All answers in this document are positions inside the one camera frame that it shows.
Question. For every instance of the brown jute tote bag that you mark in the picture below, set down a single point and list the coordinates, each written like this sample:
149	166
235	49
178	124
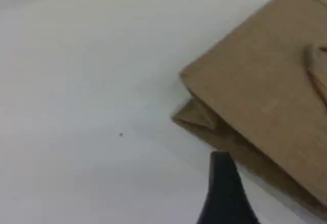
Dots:
255	81

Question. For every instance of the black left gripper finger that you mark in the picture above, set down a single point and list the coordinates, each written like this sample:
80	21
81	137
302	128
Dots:
224	196

